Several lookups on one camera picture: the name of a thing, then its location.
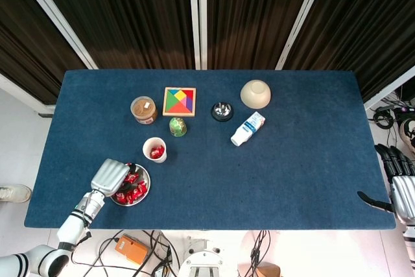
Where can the green painted nesting doll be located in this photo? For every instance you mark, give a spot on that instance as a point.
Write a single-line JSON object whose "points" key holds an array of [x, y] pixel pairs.
{"points": [[177, 126]]}

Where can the white sneaker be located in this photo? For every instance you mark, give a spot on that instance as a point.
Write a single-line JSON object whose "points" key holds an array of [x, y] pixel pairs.
{"points": [[14, 192]]}

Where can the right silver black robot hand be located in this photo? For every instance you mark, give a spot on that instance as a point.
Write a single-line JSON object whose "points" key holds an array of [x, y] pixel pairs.
{"points": [[403, 194]]}

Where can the white partition frame post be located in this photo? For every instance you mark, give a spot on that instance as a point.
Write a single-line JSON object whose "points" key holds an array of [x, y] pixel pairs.
{"points": [[203, 17], [26, 97], [389, 89], [301, 17], [195, 17], [56, 17]]}

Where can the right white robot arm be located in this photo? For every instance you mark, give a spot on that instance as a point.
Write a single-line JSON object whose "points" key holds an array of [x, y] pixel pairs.
{"points": [[410, 239]]}

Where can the clear plastic jar orange contents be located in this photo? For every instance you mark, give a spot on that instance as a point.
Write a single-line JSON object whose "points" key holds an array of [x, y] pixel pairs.
{"points": [[142, 108]]}

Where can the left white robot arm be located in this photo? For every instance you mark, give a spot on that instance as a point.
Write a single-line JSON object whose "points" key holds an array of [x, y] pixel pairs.
{"points": [[69, 225]]}

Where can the black partition foot bracket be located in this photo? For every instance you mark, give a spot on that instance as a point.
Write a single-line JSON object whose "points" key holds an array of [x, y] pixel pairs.
{"points": [[46, 115]]}

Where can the wooden tangram puzzle tray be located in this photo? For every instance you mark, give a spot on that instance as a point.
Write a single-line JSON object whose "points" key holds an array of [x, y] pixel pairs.
{"points": [[179, 102]]}

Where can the silver call bell black base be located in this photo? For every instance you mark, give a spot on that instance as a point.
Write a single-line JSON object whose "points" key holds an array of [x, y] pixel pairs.
{"points": [[222, 111]]}

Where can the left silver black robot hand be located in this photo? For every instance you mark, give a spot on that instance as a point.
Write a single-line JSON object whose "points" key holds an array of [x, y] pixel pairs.
{"points": [[110, 176]]}

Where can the white robot torso base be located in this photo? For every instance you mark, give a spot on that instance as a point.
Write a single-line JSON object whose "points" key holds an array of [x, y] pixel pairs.
{"points": [[202, 260]]}

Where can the orange control box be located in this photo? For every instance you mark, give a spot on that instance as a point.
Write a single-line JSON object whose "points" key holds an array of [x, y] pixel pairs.
{"points": [[131, 249]]}

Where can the round stainless steel plate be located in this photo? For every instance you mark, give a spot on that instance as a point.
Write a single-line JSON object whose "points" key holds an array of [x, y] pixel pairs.
{"points": [[142, 173]]}

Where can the white paper cup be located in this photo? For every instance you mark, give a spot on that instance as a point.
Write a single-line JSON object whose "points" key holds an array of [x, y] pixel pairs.
{"points": [[163, 159]]}

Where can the blue felt table cloth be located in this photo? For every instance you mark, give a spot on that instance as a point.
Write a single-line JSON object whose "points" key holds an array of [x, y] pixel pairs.
{"points": [[259, 176]]}

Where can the cream upturned bowl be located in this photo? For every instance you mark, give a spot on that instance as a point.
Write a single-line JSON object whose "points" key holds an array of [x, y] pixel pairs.
{"points": [[256, 93]]}

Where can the brown wooden stool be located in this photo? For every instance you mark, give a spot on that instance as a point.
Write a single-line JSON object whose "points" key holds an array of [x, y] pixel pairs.
{"points": [[269, 271]]}

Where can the red candy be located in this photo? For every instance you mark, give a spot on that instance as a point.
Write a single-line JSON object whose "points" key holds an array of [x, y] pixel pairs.
{"points": [[120, 197], [153, 153], [133, 196], [141, 188], [159, 150], [131, 178]]}

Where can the dark brown curtain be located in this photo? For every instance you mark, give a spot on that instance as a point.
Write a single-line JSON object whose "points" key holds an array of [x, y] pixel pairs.
{"points": [[253, 14], [26, 46], [129, 14], [356, 24]]}

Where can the white blue bottle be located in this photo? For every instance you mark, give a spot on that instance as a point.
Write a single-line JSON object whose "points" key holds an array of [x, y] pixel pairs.
{"points": [[248, 127]]}

